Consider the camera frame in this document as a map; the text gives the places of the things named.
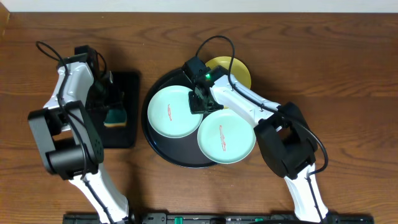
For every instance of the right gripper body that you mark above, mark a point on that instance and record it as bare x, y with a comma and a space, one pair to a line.
196, 107

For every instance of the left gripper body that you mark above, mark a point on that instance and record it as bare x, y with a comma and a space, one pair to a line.
109, 101

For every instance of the green yellow sponge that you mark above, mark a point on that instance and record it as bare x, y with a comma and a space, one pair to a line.
116, 117

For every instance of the mint plate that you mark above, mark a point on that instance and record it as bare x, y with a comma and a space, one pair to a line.
169, 112
225, 138

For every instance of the yellow plate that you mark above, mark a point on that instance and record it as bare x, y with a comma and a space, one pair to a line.
239, 70

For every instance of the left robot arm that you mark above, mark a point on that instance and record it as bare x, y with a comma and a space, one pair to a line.
70, 146

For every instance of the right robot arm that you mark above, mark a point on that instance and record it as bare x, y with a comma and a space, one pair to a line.
286, 143

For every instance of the rectangular black tray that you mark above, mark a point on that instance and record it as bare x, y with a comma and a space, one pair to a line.
120, 137

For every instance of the round black tray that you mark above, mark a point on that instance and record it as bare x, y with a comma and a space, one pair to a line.
183, 151

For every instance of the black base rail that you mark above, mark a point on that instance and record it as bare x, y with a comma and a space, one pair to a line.
162, 218

